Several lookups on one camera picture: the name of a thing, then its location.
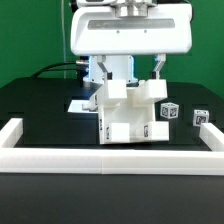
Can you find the black raised platform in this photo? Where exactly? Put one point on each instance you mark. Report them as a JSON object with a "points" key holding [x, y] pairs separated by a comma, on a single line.
{"points": [[46, 95]]}

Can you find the white flat tag board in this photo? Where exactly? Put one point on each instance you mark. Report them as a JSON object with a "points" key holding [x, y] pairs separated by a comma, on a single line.
{"points": [[78, 106]]}

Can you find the white chair back frame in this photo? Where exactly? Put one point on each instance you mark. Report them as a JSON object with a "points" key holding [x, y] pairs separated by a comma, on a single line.
{"points": [[115, 92]]}

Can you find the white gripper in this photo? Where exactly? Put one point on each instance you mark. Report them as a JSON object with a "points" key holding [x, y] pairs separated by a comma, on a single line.
{"points": [[130, 27]]}

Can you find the white chair seat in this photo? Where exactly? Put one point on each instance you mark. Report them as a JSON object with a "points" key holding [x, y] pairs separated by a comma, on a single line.
{"points": [[136, 117]]}

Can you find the white tagged cube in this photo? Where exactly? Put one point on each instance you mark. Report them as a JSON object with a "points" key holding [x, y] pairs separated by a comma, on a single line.
{"points": [[169, 110], [200, 116]]}

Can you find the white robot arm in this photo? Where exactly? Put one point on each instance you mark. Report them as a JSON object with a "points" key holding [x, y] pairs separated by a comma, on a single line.
{"points": [[122, 66]]}

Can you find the white U-shaped boundary fence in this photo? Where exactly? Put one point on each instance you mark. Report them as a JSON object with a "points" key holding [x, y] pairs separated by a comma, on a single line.
{"points": [[84, 161]]}

